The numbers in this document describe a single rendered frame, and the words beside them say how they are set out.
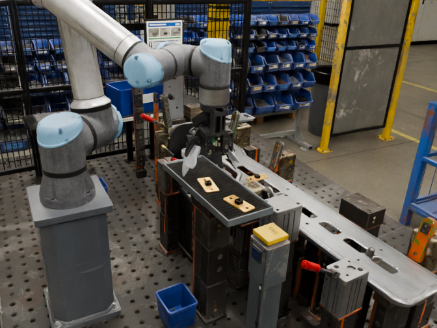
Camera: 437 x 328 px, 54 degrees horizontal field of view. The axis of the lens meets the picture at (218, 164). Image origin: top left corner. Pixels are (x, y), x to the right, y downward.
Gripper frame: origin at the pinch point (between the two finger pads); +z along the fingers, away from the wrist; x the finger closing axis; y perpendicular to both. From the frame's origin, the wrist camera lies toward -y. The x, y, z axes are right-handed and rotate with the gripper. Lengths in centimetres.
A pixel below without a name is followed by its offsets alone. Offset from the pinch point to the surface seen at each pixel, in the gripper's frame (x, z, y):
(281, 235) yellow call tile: 7.7, 4.1, 27.6
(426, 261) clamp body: 54, 21, 30
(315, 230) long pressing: 31.4, 20.1, 8.2
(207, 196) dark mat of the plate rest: -2.3, 4.1, 5.6
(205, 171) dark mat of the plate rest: 1.9, 4.1, -8.7
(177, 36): 28, -16, -131
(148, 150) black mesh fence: 10, 49, -132
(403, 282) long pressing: 40, 20, 36
